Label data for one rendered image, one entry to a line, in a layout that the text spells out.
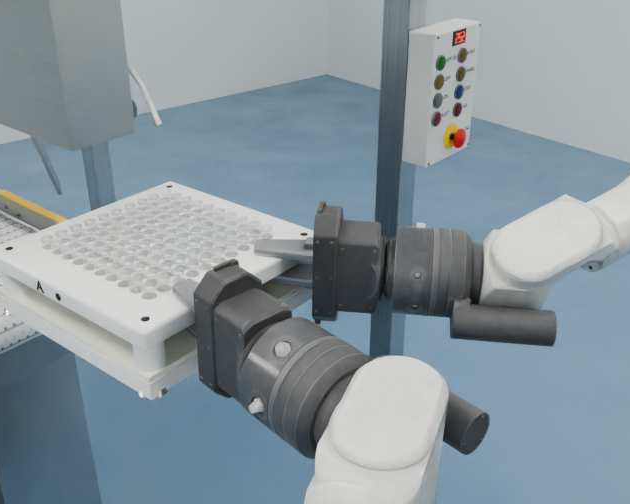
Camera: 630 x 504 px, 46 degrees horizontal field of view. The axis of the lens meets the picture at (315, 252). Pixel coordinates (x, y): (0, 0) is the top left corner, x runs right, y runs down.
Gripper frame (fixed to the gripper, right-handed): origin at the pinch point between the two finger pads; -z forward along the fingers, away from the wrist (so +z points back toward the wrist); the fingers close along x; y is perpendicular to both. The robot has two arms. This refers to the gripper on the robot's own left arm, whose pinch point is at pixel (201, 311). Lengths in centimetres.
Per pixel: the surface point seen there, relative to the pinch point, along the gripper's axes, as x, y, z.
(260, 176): 111, 193, -229
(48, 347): 28, 2, -43
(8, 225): 20, 9, -70
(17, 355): 27, -3, -43
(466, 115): 11, 94, -39
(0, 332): 20.6, -5.1, -40.4
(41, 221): 18, 12, -63
